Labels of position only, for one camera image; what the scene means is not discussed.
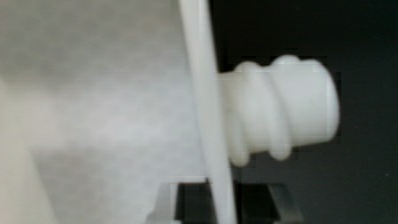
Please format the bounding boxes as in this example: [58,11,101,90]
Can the white cabinet body box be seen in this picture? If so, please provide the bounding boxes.
[0,0,339,224]

